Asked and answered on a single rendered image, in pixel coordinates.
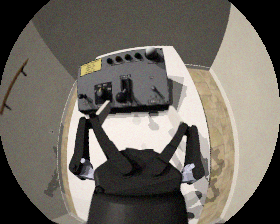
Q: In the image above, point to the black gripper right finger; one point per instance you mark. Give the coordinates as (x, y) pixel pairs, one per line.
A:
(193, 168)

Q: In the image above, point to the dark grey control console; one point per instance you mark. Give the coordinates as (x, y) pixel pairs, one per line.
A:
(140, 75)

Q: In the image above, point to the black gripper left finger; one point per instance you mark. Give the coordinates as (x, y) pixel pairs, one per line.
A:
(80, 164)

